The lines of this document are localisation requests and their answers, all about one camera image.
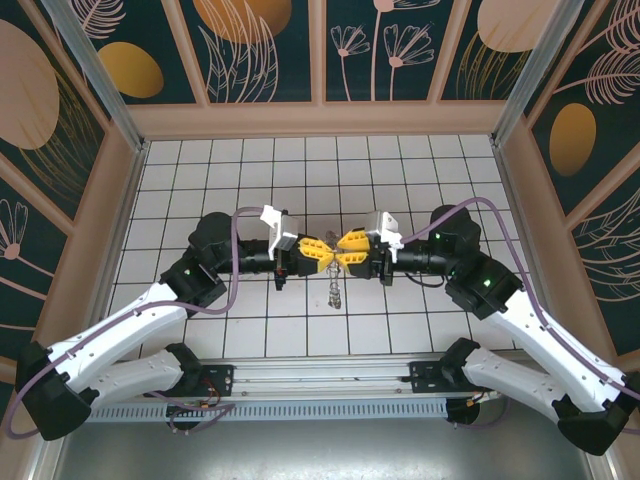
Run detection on small clear plastic bag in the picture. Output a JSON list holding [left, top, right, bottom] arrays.
[[325, 264, 347, 310]]

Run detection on grey metal tray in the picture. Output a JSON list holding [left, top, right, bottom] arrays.
[[49, 399, 601, 480]]

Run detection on thin black cable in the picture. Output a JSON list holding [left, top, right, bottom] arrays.
[[403, 271, 447, 290]]

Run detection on aluminium side rail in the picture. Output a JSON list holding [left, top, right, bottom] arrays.
[[491, 142, 567, 354], [88, 142, 150, 354]]

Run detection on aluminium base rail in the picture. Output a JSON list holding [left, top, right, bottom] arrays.
[[54, 355, 591, 399]]

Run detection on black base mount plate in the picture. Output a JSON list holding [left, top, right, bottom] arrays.
[[197, 364, 235, 399], [408, 360, 469, 396]]

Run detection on grey slotted cable duct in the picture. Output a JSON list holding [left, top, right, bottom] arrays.
[[89, 399, 450, 422]]

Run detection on yellow connector power wires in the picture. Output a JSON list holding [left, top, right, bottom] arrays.
[[182, 382, 224, 416], [467, 387, 504, 405]]

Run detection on aluminium corner post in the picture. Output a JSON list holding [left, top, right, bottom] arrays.
[[492, 0, 571, 147], [42, 0, 150, 154]]

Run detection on aluminium frame bar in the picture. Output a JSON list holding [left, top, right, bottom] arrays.
[[582, 447, 619, 480]]

